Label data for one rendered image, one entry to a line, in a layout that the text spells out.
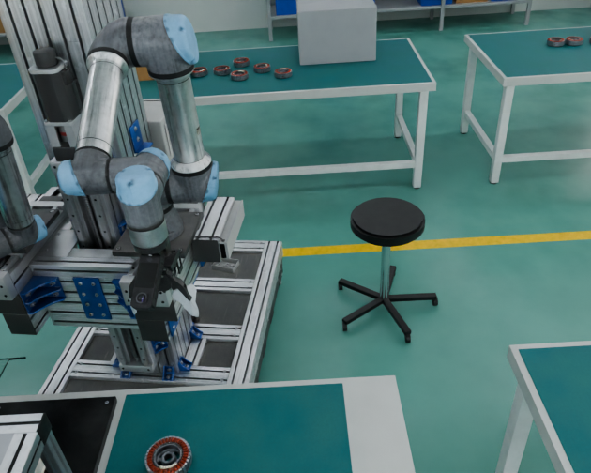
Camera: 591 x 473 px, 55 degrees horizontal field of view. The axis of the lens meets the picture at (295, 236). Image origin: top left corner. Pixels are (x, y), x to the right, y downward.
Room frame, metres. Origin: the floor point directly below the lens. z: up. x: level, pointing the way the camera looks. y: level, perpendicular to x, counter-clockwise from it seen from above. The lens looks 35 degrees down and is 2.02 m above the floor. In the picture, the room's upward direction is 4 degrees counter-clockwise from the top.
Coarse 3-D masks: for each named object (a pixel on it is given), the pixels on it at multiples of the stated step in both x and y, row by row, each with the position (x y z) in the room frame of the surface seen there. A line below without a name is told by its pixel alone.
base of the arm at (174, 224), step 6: (168, 210) 1.43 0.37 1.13; (174, 210) 1.46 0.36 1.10; (168, 216) 1.43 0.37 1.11; (174, 216) 1.45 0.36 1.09; (168, 222) 1.42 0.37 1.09; (174, 222) 1.43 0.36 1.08; (180, 222) 1.45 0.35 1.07; (168, 228) 1.42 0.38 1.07; (174, 228) 1.42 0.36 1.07; (180, 228) 1.44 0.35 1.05; (168, 234) 1.42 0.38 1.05; (174, 234) 1.41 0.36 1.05; (180, 234) 1.43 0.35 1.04
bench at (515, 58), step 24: (480, 48) 3.81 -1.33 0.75; (504, 48) 3.78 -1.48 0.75; (528, 48) 3.75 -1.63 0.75; (552, 48) 3.71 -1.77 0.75; (576, 48) 3.68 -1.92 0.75; (504, 72) 3.34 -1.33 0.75; (528, 72) 3.31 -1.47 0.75; (552, 72) 3.28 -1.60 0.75; (576, 72) 3.26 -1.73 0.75; (504, 96) 3.30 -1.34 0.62; (504, 120) 3.28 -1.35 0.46; (504, 144) 3.28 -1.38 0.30
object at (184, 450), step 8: (160, 440) 0.89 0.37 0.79; (168, 440) 0.89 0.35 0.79; (176, 440) 0.89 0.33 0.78; (184, 440) 0.89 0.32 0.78; (152, 448) 0.87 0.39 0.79; (160, 448) 0.87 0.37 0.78; (168, 448) 0.88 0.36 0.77; (176, 448) 0.87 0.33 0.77; (184, 448) 0.86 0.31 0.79; (152, 456) 0.85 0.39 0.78; (160, 456) 0.86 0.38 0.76; (168, 456) 0.86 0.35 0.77; (184, 456) 0.84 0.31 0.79; (152, 464) 0.82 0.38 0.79; (168, 464) 0.83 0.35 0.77; (176, 464) 0.82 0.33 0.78; (184, 464) 0.82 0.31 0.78; (152, 472) 0.80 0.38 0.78; (160, 472) 0.80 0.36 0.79; (168, 472) 0.80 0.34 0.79; (176, 472) 0.80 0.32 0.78; (184, 472) 0.81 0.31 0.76
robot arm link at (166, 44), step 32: (128, 32) 1.37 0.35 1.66; (160, 32) 1.36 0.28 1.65; (192, 32) 1.44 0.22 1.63; (160, 64) 1.36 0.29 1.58; (192, 64) 1.39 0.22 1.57; (160, 96) 1.40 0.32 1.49; (192, 96) 1.42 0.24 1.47; (192, 128) 1.41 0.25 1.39; (192, 160) 1.41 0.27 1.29; (192, 192) 1.40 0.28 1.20
